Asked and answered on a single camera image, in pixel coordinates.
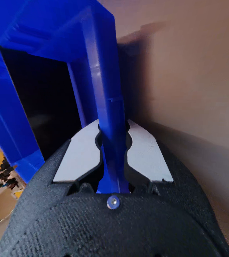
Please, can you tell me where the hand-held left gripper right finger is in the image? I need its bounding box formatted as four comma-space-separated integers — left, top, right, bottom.
124, 119, 174, 183

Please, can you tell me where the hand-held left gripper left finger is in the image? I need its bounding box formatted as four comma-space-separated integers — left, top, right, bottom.
52, 119, 104, 183

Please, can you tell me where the cardboard box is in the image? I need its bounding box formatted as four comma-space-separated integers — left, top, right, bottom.
0, 188, 19, 220

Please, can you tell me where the black bin divider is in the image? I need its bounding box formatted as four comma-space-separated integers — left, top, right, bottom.
0, 45, 83, 161

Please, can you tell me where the blue plastic storage bin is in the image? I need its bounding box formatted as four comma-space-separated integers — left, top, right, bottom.
0, 0, 131, 194

